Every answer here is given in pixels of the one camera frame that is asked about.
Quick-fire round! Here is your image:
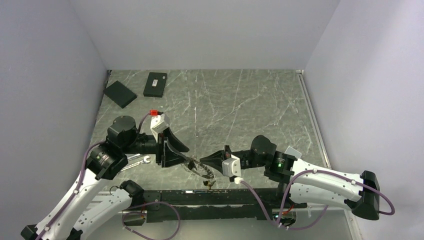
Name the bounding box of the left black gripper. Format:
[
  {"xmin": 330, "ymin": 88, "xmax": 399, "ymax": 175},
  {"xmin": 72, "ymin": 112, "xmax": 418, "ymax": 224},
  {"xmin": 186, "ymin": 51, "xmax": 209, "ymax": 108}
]
[{"xmin": 123, "ymin": 125, "xmax": 190, "ymax": 167}]

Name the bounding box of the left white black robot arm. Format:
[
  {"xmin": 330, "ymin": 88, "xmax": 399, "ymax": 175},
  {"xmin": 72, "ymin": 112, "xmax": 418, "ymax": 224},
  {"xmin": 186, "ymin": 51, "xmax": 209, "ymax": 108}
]
[{"xmin": 21, "ymin": 111, "xmax": 189, "ymax": 240}]

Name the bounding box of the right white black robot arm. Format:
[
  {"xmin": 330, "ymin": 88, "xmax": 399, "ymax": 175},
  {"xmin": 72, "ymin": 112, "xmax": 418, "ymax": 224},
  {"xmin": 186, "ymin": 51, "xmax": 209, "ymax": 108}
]
[{"xmin": 200, "ymin": 135, "xmax": 381, "ymax": 221}]

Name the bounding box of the small chrome combination wrench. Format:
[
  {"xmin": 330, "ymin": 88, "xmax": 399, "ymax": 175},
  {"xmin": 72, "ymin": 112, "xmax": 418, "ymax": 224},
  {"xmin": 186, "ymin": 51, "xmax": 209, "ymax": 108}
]
[{"xmin": 120, "ymin": 155, "xmax": 151, "ymax": 172}]

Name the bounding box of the black flat box with label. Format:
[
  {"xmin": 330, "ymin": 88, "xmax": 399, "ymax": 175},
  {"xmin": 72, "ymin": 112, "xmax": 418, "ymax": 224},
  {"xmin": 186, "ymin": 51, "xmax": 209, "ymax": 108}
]
[{"xmin": 143, "ymin": 72, "xmax": 168, "ymax": 98}]

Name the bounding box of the black perforated box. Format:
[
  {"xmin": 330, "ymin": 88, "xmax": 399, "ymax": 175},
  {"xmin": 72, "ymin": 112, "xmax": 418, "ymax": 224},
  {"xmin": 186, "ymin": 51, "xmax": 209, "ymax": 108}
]
[{"xmin": 103, "ymin": 81, "xmax": 137, "ymax": 109}]

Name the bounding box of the translucent grey plastic card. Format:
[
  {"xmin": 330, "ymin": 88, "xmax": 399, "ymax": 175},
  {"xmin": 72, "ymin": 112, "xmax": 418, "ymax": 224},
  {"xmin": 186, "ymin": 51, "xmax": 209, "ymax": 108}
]
[{"xmin": 284, "ymin": 146, "xmax": 302, "ymax": 159}]

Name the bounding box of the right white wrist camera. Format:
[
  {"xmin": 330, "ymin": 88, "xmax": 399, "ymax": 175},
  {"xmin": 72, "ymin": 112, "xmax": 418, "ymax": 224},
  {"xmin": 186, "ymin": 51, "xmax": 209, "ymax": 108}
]
[{"xmin": 221, "ymin": 155, "xmax": 241, "ymax": 182}]

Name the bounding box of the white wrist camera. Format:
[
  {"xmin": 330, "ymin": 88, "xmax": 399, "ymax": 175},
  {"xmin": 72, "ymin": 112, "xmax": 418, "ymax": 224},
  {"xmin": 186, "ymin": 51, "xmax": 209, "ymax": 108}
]
[
  {"xmin": 221, "ymin": 155, "xmax": 241, "ymax": 182},
  {"xmin": 149, "ymin": 109, "xmax": 170, "ymax": 141}
]

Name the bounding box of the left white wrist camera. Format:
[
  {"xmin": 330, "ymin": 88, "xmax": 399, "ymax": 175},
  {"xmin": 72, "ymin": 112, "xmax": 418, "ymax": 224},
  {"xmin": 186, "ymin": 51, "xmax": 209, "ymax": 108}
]
[{"xmin": 149, "ymin": 109, "xmax": 170, "ymax": 141}]

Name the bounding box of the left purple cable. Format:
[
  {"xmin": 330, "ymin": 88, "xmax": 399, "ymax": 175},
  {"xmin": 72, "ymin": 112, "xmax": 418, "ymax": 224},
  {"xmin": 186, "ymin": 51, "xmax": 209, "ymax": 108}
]
[{"xmin": 34, "ymin": 112, "xmax": 153, "ymax": 240}]

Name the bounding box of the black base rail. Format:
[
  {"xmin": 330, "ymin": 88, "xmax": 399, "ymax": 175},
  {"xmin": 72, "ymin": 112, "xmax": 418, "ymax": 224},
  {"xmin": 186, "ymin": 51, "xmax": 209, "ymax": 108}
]
[{"xmin": 109, "ymin": 187, "xmax": 307, "ymax": 223}]

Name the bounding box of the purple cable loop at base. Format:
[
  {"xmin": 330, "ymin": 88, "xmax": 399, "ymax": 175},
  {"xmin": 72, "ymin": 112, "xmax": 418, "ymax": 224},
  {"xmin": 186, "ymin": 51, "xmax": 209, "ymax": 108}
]
[{"xmin": 121, "ymin": 200, "xmax": 182, "ymax": 240}]

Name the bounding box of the aluminium frame rail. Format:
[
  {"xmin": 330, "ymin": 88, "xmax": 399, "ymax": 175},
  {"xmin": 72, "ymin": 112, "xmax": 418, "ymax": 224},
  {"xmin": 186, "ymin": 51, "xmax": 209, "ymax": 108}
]
[{"xmin": 295, "ymin": 69, "xmax": 331, "ymax": 168}]

